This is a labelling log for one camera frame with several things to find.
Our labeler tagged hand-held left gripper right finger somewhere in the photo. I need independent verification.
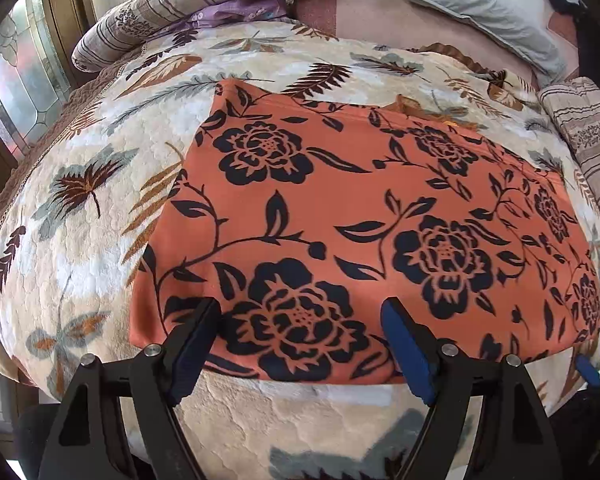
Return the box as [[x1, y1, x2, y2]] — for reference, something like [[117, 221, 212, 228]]
[[381, 297, 566, 480]]

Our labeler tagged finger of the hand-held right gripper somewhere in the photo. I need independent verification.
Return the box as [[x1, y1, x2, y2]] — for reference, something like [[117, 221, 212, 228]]
[[575, 355, 600, 389]]

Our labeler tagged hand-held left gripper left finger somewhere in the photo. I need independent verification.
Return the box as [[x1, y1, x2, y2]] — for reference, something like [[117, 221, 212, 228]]
[[37, 298, 222, 480]]

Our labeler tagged orange floral garment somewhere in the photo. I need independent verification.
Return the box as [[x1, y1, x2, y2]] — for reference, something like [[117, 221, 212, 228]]
[[129, 79, 600, 386]]

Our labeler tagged person's dark clothing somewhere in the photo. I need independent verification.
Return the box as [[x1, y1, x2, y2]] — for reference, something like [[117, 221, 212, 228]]
[[549, 385, 600, 480]]

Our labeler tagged leaf printed blanket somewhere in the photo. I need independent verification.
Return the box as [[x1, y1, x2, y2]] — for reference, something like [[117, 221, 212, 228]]
[[0, 16, 600, 480]]

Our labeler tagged striped floral cushion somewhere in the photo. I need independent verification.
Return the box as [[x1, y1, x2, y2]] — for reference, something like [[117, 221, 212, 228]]
[[537, 77, 600, 257]]

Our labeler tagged stained glass door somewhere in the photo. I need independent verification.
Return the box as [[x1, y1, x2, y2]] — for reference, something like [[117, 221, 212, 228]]
[[0, 0, 72, 157]]

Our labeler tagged black garment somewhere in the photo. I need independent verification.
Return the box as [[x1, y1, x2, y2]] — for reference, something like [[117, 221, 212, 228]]
[[547, 0, 600, 82]]

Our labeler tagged purple cloth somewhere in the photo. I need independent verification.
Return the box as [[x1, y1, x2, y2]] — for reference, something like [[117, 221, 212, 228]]
[[152, 0, 294, 37]]

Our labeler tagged pink bed sheet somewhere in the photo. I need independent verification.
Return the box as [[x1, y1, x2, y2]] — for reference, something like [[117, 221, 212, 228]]
[[294, 0, 581, 63]]

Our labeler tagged striped bolster cushion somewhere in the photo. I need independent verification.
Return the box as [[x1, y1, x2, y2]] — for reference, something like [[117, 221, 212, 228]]
[[72, 0, 365, 74]]

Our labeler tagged grey pillow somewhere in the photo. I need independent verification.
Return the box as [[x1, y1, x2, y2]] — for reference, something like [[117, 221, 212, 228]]
[[384, 0, 569, 89]]

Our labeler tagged wooden door frame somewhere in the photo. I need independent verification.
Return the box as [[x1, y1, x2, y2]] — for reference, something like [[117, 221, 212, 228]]
[[40, 0, 98, 93]]

